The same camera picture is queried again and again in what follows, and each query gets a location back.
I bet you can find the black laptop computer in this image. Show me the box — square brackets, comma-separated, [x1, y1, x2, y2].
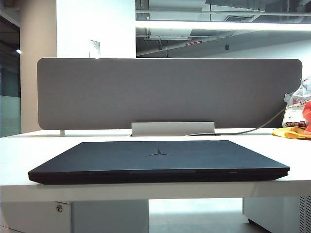
[28, 140, 290, 185]

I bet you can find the grey power cable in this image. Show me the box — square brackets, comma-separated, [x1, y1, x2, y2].
[187, 106, 288, 136]

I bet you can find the white drawer cabinet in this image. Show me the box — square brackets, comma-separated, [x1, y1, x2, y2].
[0, 199, 149, 233]

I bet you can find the grey fabric desk divider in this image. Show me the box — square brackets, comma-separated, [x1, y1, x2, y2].
[37, 57, 303, 131]

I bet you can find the ceiling air vent grille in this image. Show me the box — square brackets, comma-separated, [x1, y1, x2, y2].
[225, 15, 255, 23]

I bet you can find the white vented cabinet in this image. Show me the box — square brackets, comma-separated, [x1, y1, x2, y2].
[242, 195, 311, 233]

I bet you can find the grey metal cable flap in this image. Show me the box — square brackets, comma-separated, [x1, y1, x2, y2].
[130, 121, 216, 134]

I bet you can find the silver wall plate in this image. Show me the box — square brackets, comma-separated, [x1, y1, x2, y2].
[88, 39, 101, 59]

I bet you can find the long white ceiling light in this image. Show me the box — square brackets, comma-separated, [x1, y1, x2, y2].
[135, 20, 311, 32]

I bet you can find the orange-red plastic object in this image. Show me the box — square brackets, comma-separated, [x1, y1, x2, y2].
[302, 100, 311, 135]

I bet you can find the grey ceiling track rail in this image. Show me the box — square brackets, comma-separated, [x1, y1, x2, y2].
[144, 35, 192, 41]

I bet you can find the white printed plastic bag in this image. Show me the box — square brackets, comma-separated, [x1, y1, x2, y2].
[282, 77, 311, 129]

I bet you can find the yellow cloth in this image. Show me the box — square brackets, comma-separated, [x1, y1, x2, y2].
[272, 126, 311, 141]

